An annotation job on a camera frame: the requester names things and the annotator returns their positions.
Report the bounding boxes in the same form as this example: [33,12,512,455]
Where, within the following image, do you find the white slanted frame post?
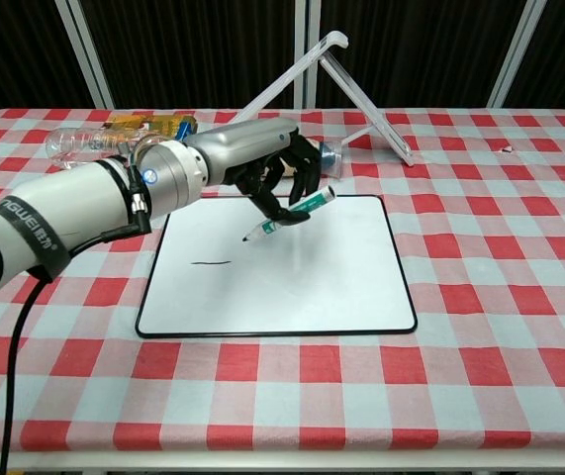
[487,0,549,109]
[53,0,116,110]

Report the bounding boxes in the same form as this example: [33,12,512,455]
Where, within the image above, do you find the white upright frame post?
[294,0,319,110]

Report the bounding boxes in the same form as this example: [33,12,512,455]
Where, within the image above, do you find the mayonnaise squeeze bottle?
[281,140,344,178]

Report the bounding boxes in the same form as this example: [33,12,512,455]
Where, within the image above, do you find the clear plastic water bottle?
[44,126,164,172]

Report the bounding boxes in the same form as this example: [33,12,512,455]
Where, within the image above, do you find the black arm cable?
[0,165,153,475]

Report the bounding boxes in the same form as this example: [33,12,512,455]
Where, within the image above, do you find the yellow and blue snack packet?
[105,112,199,144]

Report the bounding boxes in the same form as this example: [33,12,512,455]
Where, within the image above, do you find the red white checkered tablecloth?
[0,107,565,454]

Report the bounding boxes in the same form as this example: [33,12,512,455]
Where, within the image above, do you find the white dry-erase board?
[135,194,419,339]

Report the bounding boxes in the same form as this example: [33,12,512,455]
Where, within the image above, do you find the white folding stand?
[232,30,416,167]

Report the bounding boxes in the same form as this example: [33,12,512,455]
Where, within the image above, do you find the green whiteboard marker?
[241,185,336,243]

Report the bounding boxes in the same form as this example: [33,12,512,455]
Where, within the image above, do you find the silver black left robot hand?
[185,117,330,227]

